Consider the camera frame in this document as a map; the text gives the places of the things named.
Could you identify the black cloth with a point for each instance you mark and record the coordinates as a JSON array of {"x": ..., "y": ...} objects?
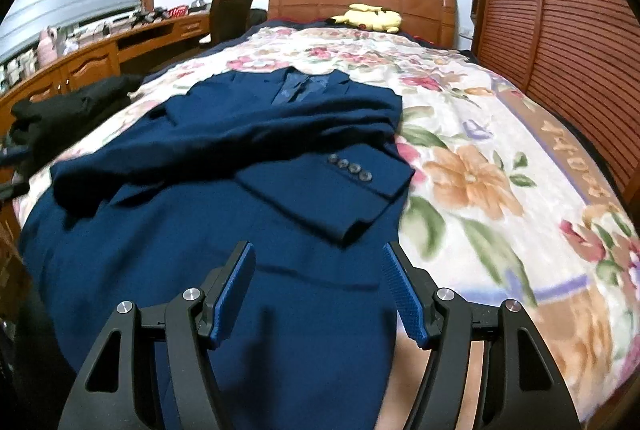
[{"x": 75, "y": 108}]

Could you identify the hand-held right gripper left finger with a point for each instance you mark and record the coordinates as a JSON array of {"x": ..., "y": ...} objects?
[{"x": 232, "y": 295}]

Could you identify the pink bottle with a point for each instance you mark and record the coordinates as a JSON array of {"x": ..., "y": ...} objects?
[{"x": 46, "y": 45}]

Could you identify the yellow plush toy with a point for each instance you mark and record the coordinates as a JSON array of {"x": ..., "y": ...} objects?
[{"x": 367, "y": 18}]

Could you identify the navy blue suit jacket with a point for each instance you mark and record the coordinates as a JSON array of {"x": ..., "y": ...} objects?
[{"x": 200, "y": 160}]

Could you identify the floral blanket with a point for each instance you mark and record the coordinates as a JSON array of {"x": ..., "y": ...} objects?
[{"x": 475, "y": 160}]

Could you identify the wooden bed headboard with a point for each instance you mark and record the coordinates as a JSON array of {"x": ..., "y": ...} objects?
[{"x": 310, "y": 0}]

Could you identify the red basket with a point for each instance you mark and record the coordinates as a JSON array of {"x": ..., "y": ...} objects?
[{"x": 178, "y": 11}]

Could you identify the wooden desk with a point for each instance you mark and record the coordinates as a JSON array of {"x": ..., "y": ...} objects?
[{"x": 90, "y": 60}]

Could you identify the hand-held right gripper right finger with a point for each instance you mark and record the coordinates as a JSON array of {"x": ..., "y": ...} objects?
[{"x": 407, "y": 300}]

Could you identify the wooden louvered wardrobe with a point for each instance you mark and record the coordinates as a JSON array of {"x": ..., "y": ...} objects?
[{"x": 565, "y": 10}]

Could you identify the black device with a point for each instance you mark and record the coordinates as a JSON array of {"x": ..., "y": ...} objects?
[{"x": 147, "y": 15}]

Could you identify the dark brown chair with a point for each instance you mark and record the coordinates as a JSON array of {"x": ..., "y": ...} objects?
[{"x": 230, "y": 18}]

